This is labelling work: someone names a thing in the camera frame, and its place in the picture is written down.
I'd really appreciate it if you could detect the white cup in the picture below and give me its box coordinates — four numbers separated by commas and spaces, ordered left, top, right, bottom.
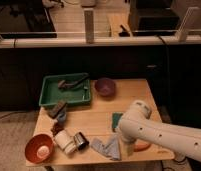
54, 130, 76, 155

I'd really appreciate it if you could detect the white horizontal rail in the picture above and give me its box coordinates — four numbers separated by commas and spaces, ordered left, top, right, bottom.
0, 35, 201, 49

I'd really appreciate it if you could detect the orange carrot toy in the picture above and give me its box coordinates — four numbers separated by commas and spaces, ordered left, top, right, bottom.
134, 142, 151, 152

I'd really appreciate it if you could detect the grey block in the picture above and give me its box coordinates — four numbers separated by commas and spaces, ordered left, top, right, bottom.
48, 100, 67, 118

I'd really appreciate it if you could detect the green plastic tray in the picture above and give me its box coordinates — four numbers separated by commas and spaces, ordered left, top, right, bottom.
39, 73, 92, 108

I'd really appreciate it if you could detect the grey upright post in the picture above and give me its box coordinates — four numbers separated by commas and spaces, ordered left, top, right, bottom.
84, 9, 94, 44

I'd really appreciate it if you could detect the purple bowl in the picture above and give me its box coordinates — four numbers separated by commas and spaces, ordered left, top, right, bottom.
95, 77, 116, 97

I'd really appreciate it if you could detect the white egg in bowl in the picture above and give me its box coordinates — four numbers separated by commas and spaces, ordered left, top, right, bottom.
37, 146, 49, 158

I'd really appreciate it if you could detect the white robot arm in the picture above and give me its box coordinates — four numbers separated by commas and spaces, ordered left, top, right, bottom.
117, 100, 201, 162

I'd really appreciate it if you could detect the red bowl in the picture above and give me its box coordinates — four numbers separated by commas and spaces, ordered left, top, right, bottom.
25, 134, 54, 164

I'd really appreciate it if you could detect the small brown toy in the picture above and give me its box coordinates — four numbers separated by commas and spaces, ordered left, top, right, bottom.
51, 123, 63, 136

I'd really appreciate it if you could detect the metal can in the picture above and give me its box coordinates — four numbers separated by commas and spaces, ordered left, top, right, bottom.
74, 132, 89, 150

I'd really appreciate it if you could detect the blue cup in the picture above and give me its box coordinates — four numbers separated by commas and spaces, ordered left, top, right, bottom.
57, 112, 67, 124

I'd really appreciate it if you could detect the grey brush in tray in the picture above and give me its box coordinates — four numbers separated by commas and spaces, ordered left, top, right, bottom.
58, 76, 89, 89

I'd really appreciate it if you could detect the blue grey towel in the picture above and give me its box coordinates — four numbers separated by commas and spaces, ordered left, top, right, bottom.
90, 135, 121, 161

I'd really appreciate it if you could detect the angled grey bracket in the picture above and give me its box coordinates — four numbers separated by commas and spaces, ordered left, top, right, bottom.
176, 7, 199, 42

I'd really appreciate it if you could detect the green sponge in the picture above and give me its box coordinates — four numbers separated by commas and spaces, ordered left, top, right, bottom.
112, 113, 122, 131

